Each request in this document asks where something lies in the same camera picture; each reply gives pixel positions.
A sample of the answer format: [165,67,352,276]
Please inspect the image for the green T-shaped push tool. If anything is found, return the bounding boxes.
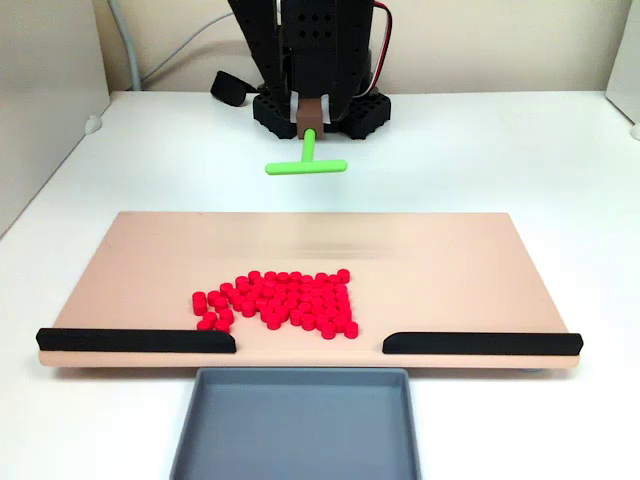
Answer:
[264,97,349,177]

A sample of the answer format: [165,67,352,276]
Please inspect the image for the beige flat board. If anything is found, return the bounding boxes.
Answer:
[37,210,584,371]

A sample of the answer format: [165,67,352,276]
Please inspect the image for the grey rectangular tray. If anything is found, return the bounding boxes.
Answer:
[168,367,423,480]

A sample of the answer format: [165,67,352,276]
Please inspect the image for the red white arm wire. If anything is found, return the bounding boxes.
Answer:
[359,2,395,99]

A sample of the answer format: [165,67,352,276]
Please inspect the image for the thin grey cable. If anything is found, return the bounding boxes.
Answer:
[141,10,234,84]

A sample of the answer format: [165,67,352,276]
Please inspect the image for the thick grey cable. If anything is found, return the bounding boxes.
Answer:
[108,0,144,92]

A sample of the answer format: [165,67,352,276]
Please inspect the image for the black board edge rail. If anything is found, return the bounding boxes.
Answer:
[382,331,585,357]
[35,327,237,355]

